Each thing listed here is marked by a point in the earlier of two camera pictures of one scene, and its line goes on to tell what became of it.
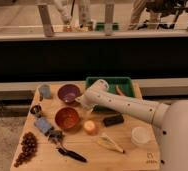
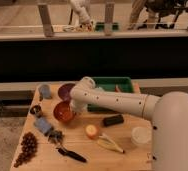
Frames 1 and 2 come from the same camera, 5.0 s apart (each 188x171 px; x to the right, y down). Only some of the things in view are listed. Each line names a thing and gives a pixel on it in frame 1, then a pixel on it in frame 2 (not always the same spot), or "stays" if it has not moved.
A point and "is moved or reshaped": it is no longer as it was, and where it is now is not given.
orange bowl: x=67 y=118 is moved or reshaped
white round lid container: x=141 y=134 stays
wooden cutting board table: x=60 y=135 stays
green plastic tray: x=124 y=83 stays
